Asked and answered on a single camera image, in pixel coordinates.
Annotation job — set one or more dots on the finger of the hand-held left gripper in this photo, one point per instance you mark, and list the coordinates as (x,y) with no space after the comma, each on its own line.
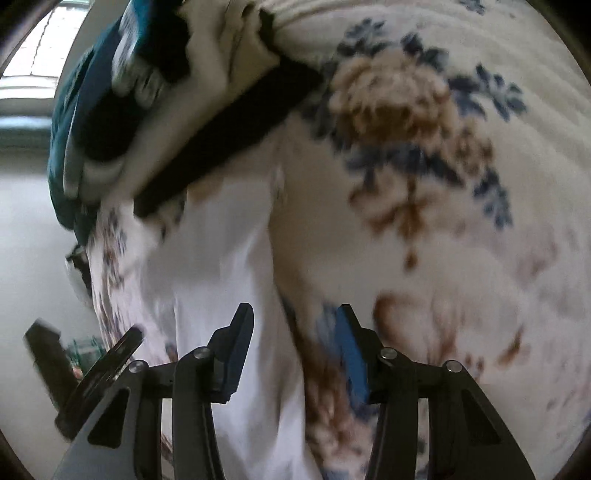
(107,367)

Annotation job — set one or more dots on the white garment with black band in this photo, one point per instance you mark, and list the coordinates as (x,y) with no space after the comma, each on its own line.
(221,64)

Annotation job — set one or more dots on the window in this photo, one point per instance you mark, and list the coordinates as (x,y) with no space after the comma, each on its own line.
(41,50)

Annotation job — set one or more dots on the teal cloth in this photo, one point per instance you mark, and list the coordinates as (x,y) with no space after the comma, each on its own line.
(69,110)

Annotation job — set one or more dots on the grey striped garment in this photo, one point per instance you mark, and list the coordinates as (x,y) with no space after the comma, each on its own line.
(139,79)

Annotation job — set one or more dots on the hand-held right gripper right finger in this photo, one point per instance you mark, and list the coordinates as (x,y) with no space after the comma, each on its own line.
(351,356)

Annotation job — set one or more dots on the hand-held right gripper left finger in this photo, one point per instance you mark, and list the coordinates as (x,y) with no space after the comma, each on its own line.
(238,350)

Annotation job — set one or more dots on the dark object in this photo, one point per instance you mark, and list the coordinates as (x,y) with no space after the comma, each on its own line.
(48,357)

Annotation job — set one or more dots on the floral printed blanket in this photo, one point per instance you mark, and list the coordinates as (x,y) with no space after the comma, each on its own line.
(461,277)

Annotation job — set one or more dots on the white cloth garment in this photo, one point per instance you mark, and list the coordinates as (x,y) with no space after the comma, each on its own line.
(231,286)

